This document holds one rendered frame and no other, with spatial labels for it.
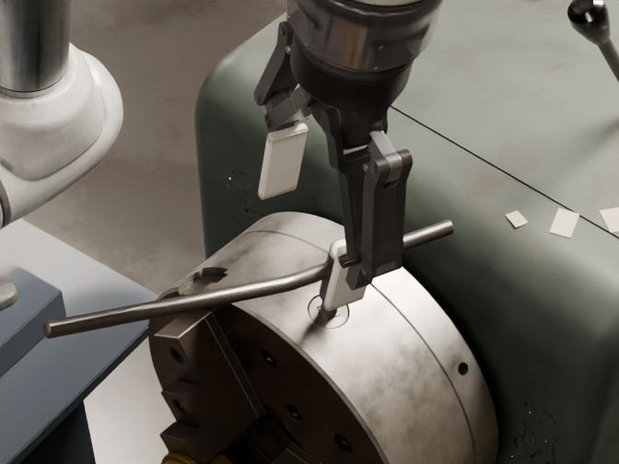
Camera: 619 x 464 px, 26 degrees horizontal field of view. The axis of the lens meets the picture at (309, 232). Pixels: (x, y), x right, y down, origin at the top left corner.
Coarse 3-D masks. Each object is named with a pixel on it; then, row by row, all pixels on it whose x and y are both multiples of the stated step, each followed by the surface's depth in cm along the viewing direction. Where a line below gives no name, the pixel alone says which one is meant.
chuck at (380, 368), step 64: (256, 256) 113; (320, 256) 111; (256, 320) 107; (384, 320) 108; (256, 384) 114; (320, 384) 106; (384, 384) 106; (448, 384) 109; (320, 448) 112; (384, 448) 105; (448, 448) 110
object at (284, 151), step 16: (288, 128) 95; (304, 128) 96; (272, 144) 95; (288, 144) 96; (304, 144) 97; (272, 160) 97; (288, 160) 98; (272, 176) 98; (288, 176) 99; (272, 192) 100
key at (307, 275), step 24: (408, 240) 104; (432, 240) 105; (240, 288) 98; (264, 288) 99; (288, 288) 100; (96, 312) 92; (120, 312) 92; (144, 312) 93; (168, 312) 95; (48, 336) 90
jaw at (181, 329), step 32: (192, 288) 114; (192, 320) 112; (192, 352) 111; (224, 352) 112; (192, 384) 112; (224, 384) 112; (192, 416) 111; (224, 416) 112; (256, 416) 114; (192, 448) 111
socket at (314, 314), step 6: (312, 300) 108; (318, 300) 108; (312, 306) 108; (318, 306) 108; (312, 312) 107; (318, 312) 107; (342, 312) 108; (348, 312) 108; (312, 318) 107; (318, 318) 107; (336, 318) 107; (342, 318) 107; (318, 324) 107; (324, 324) 107; (330, 324) 107; (336, 324) 107; (342, 324) 107
